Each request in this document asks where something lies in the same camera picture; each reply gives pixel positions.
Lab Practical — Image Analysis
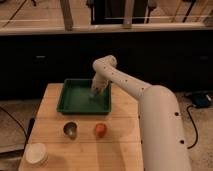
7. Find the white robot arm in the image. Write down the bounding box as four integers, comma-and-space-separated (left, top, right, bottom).
91, 55, 192, 171

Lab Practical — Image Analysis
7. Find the green plastic tray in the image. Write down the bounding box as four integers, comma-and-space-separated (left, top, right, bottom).
57, 79, 111, 115

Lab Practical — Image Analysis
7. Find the orange fruit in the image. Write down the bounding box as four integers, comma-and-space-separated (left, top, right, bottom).
94, 123, 107, 138

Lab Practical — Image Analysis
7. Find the metal cup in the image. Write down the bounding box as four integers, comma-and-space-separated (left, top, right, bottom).
63, 122, 77, 139

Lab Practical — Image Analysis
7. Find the black cabinet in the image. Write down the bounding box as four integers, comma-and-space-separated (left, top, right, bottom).
0, 30, 213, 100

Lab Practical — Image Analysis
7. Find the black power adapter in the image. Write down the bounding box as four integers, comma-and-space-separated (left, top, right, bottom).
191, 93, 212, 108

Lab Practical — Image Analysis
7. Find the black cable left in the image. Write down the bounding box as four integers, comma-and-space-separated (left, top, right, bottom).
0, 105, 29, 140

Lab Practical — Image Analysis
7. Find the black cable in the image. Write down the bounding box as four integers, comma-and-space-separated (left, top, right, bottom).
0, 105, 29, 140
185, 104, 200, 150

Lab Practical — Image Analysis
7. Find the black cable right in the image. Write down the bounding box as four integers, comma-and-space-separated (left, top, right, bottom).
185, 104, 200, 150

